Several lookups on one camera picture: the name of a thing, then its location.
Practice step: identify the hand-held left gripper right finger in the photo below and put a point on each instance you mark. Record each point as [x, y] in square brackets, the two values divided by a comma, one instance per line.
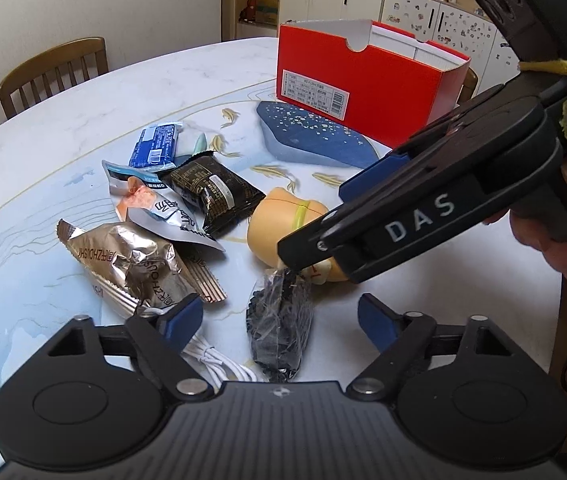
[376, 317]

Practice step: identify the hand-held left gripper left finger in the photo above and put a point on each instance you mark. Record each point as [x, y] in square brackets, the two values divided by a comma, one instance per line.
[186, 317]

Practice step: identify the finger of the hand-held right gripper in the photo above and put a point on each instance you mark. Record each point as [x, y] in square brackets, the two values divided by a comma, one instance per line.
[373, 177]
[308, 242]

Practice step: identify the tan burger toy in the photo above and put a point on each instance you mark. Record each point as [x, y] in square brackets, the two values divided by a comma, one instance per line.
[273, 220]

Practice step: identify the bronze foil snack bag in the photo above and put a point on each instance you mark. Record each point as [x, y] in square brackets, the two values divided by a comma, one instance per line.
[128, 260]

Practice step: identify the red cardboard box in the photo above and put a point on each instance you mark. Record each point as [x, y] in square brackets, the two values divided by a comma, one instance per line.
[323, 60]

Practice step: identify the white printed desktop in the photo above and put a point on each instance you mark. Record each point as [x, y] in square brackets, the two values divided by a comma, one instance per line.
[63, 160]

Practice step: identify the brown wooden chair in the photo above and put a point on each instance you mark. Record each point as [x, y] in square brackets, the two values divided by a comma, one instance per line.
[53, 62]
[468, 87]

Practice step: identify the clear bag of black pieces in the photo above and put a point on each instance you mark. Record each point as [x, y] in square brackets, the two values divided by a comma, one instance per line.
[278, 325]

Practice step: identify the white and orange snack packet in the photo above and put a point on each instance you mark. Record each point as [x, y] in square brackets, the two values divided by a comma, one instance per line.
[173, 220]

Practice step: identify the black snack packet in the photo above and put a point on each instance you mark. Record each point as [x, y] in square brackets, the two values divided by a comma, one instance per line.
[213, 190]

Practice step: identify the sticker-covered white cabinet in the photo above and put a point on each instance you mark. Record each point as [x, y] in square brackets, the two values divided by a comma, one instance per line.
[458, 25]

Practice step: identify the blue snack packet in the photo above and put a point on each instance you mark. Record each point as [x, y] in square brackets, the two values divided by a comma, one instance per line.
[156, 145]

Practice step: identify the red figurine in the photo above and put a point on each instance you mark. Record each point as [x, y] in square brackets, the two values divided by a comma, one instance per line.
[248, 10]

